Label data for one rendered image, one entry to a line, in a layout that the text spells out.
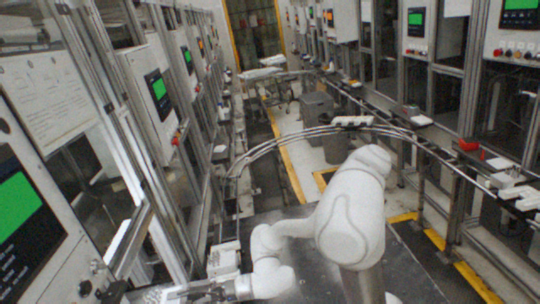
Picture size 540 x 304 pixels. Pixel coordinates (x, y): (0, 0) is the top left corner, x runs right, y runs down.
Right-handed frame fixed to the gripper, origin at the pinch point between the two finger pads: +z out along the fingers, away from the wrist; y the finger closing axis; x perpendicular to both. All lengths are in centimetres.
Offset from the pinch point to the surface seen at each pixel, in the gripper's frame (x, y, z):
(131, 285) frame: -24.3, -10.8, 26.2
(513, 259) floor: -66, -89, -209
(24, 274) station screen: 41, 53, 3
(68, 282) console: 32, 42, 5
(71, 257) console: 28, 45, 5
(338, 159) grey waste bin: -276, -85, -138
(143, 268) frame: -25.1, -3.7, 19.4
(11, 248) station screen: 40, 57, 3
